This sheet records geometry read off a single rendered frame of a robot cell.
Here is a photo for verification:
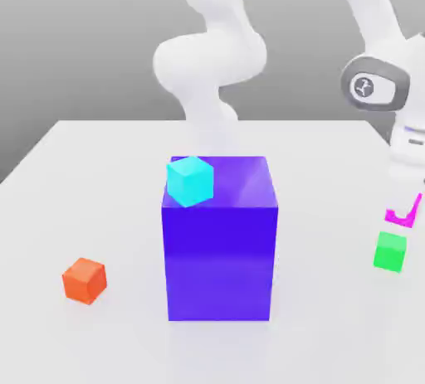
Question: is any small green cube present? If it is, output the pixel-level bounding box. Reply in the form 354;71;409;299
373;231;408;274

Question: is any large blue box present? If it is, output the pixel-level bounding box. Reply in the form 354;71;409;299
161;155;279;323

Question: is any small orange cube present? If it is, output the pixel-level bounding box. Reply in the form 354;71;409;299
61;256;108;306

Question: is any small cyan cube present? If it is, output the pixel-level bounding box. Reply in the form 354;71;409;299
165;155;215;209

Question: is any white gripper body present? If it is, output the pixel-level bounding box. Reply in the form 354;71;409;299
387;157;425;202

